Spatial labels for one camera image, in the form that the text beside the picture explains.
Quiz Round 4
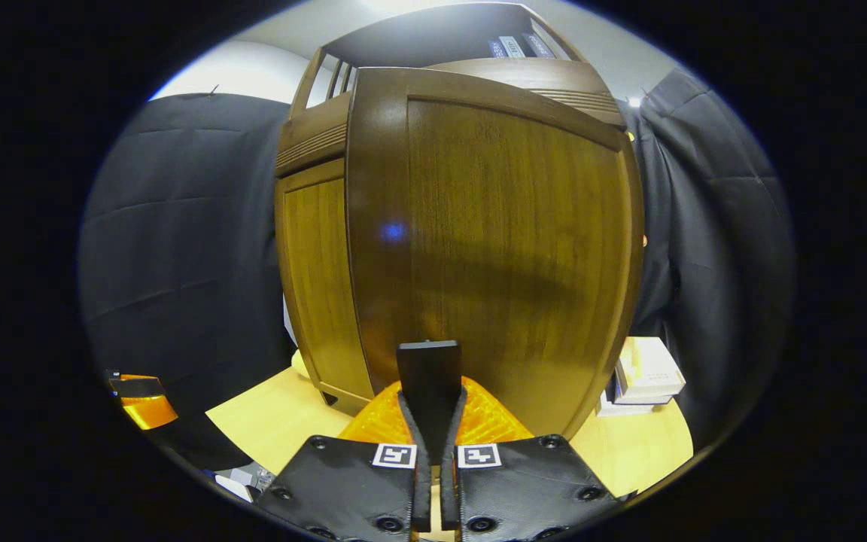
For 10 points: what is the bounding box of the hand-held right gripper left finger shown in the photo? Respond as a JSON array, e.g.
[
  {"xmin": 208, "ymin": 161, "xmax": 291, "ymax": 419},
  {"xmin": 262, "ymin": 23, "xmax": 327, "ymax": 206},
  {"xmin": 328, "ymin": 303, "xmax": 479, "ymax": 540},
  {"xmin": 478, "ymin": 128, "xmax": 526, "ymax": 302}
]
[{"xmin": 257, "ymin": 380, "xmax": 434, "ymax": 542}]

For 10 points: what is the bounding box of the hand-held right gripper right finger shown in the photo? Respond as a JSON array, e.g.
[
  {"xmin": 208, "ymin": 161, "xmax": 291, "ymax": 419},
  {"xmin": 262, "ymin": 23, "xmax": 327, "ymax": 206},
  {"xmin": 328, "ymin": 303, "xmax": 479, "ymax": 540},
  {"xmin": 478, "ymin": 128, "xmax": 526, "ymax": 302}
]
[{"xmin": 440, "ymin": 379, "xmax": 620, "ymax": 542}]

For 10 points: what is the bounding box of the black door handle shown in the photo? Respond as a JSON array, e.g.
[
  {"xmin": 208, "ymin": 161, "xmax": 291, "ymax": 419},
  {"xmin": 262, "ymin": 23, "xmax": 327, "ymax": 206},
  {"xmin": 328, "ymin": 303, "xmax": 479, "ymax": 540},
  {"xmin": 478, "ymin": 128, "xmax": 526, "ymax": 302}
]
[{"xmin": 396, "ymin": 340, "xmax": 463, "ymax": 464}]

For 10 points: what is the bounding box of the wooden cabinet door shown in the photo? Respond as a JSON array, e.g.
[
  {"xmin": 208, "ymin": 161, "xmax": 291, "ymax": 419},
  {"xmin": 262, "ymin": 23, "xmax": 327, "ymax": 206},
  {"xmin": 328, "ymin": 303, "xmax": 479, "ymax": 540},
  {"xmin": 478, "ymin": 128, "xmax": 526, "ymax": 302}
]
[
  {"xmin": 345, "ymin": 66, "xmax": 645, "ymax": 441},
  {"xmin": 275, "ymin": 158, "xmax": 374, "ymax": 415}
]

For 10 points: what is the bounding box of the wooden double-door shoe cabinet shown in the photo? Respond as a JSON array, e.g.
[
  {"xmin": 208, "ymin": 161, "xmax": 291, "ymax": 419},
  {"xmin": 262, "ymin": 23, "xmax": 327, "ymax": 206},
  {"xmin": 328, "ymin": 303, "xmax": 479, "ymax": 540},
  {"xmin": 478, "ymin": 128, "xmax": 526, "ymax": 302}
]
[{"xmin": 274, "ymin": 2, "xmax": 645, "ymax": 441}]

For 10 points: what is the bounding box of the wooden cabinet drawer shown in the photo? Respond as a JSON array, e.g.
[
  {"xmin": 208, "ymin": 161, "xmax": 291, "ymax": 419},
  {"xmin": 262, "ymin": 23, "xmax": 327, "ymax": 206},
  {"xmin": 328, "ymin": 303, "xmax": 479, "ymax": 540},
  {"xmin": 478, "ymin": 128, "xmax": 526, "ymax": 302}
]
[{"xmin": 275, "ymin": 59, "xmax": 625, "ymax": 179}]

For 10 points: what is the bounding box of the black backdrop cloth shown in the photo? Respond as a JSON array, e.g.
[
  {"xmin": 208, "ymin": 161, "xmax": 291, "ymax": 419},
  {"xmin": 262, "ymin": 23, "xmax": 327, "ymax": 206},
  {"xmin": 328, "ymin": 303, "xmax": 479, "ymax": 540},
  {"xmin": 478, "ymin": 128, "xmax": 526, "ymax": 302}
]
[{"xmin": 78, "ymin": 68, "xmax": 794, "ymax": 471}]

